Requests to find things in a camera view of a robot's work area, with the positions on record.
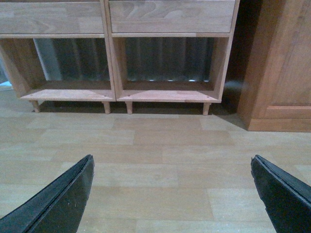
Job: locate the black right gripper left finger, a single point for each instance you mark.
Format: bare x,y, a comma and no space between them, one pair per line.
57,208

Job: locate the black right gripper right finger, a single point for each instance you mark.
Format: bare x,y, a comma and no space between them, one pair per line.
287,199

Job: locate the left light wooden shelf unit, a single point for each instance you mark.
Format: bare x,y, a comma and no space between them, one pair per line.
60,67

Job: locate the light wooden shelf unit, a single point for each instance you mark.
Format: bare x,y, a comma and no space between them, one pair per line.
60,67
170,67

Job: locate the right light wooden shelf unit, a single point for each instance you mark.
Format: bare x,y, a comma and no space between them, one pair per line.
170,67

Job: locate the brown wooden cabinet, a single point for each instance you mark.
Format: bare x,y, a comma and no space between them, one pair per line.
276,93

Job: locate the lower left wooden drawer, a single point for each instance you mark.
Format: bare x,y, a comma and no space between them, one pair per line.
56,17

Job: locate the wooden drawer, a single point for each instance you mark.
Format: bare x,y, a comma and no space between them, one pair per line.
56,17
171,16

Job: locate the lower right wooden drawer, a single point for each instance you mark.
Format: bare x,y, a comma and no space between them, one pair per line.
171,16

